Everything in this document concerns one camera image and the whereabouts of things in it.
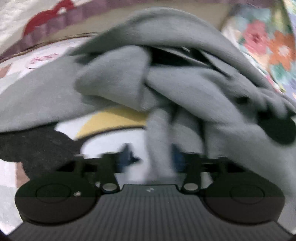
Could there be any floral patchwork quilt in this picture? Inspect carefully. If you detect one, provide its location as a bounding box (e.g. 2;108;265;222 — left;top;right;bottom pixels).
221;0;296;100

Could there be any white bear-print quilt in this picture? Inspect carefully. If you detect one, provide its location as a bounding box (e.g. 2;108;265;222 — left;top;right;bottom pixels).
0;0;285;62

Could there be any grey knit sweater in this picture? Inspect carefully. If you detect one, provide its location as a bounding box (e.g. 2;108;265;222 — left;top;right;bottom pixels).
0;7;296;200

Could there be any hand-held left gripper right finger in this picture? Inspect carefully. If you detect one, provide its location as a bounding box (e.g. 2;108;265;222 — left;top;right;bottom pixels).
173;144;246;194

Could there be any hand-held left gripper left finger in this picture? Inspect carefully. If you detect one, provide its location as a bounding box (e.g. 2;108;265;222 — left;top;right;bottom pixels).
55;144;140;193

